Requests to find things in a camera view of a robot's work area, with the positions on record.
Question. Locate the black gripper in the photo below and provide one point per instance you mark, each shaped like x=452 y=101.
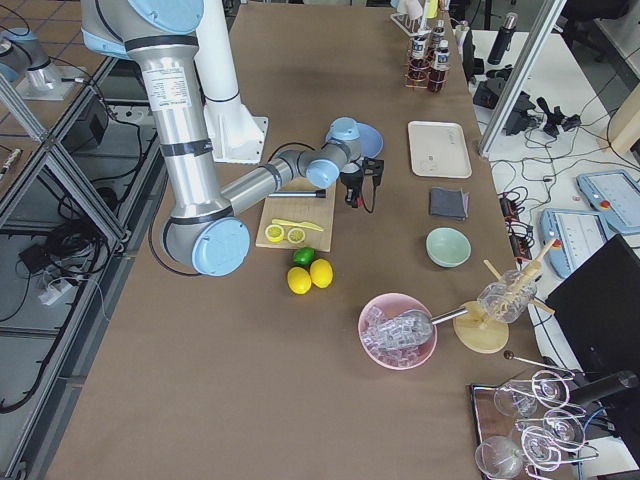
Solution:
x=351 y=181

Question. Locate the black tray under glasses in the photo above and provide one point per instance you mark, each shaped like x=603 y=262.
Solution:
x=488 y=420

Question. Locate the blue plate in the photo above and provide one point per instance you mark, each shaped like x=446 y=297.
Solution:
x=371 y=140

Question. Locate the white cup rack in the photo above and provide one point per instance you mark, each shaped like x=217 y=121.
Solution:
x=413 y=27

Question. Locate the green lime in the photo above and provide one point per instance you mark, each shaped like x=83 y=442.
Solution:
x=304 y=256

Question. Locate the yellow plastic knife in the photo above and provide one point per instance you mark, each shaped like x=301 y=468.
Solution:
x=298 y=224

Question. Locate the wooden cup tree stand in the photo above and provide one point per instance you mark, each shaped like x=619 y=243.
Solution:
x=481 y=333

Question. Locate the grey folded cloth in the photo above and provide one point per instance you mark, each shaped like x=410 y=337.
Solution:
x=449 y=203

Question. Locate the aluminium frame post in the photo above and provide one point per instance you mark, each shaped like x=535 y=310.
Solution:
x=542 y=26

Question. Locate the steel muddler black tip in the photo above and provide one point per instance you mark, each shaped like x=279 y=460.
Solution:
x=322 y=193

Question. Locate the black monitor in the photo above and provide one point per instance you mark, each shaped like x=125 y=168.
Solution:
x=597 y=309

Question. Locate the copper wire bottle rack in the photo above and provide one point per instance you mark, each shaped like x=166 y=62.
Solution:
x=427 y=63

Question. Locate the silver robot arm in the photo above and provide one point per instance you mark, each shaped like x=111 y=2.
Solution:
x=184 y=54
x=22 y=54

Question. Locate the cream rabbit tray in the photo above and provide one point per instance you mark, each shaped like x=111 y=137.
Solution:
x=438 y=150

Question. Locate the wooden cutting board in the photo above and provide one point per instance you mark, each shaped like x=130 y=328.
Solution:
x=319 y=211

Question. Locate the clear glass mug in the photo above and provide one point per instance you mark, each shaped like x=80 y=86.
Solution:
x=506 y=299

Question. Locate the metal ice scoop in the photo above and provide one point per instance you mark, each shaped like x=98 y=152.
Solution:
x=418 y=327

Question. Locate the pink cup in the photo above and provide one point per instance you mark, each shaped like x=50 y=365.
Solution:
x=413 y=8

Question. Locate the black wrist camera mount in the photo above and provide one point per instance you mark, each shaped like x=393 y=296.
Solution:
x=373 y=168

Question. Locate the pink bowl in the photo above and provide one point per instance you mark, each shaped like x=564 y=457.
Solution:
x=393 y=304

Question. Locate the green bowl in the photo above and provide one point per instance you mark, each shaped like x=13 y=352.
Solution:
x=447 y=247

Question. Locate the dark drink bottle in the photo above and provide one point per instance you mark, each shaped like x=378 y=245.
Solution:
x=438 y=34
x=417 y=57
x=439 y=68

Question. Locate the black thermos bottle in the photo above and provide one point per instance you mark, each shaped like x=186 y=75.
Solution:
x=503 y=38

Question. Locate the blue teach pendant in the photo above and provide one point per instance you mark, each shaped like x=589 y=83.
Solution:
x=615 y=194
x=581 y=234

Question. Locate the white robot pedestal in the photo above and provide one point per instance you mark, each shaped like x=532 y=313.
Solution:
x=236 y=135

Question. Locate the lemon half slice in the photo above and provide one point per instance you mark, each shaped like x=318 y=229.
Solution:
x=296 y=235
x=274 y=233

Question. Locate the wine glass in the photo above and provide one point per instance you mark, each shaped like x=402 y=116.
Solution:
x=515 y=398
x=498 y=457
x=550 y=389
x=565 y=429

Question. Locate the whole yellow lemon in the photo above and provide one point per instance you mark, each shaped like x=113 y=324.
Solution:
x=299 y=280
x=321 y=273

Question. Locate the pile of clear ice cubes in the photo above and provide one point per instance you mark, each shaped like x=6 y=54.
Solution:
x=380 y=338

